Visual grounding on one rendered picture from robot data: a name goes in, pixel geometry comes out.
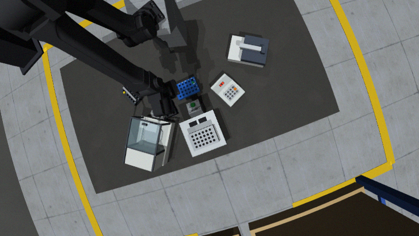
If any blue tube rack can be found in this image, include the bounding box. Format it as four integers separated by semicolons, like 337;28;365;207
177;77;200;100

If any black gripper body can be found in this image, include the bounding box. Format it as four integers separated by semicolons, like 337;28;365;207
166;79;180;96

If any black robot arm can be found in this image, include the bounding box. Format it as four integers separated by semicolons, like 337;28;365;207
0;0;179;118

